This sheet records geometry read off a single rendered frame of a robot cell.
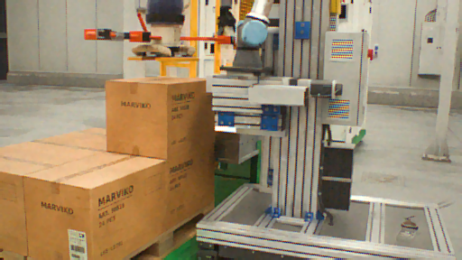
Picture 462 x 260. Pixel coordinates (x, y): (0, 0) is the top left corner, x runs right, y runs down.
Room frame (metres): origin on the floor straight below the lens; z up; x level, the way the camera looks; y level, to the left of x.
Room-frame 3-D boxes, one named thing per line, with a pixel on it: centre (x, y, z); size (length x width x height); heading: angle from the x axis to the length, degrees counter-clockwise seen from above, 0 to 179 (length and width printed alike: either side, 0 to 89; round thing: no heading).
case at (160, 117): (2.69, 0.40, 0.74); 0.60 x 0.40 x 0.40; 157
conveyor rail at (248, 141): (3.96, -0.51, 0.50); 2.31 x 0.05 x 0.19; 156
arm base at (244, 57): (2.35, -0.07, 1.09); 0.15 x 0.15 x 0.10
